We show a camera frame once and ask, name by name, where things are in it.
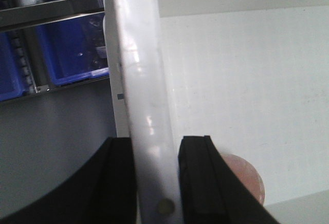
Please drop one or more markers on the blue storage bin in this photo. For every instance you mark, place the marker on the blue storage bin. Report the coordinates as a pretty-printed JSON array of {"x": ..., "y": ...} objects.
[
  {"x": 12, "y": 81},
  {"x": 74, "y": 49}
]

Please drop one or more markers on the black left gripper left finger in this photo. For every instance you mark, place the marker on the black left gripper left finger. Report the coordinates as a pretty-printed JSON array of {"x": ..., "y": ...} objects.
[{"x": 103, "y": 190}]

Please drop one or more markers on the metal shelf rack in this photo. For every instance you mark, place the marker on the metal shelf rack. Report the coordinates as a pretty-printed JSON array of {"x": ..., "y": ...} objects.
[{"x": 19, "y": 19}]

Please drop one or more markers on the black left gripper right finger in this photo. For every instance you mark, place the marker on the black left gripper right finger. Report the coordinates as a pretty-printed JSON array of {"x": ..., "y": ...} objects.
[{"x": 210, "y": 191}]

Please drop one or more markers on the pinkish beige toy vegetable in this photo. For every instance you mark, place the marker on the pinkish beige toy vegetable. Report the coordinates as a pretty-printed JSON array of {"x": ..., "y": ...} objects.
[{"x": 247, "y": 175}]

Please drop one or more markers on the white plastic Totelife crate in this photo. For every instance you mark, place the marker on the white plastic Totelife crate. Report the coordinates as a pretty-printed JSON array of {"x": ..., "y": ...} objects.
[{"x": 251, "y": 74}]

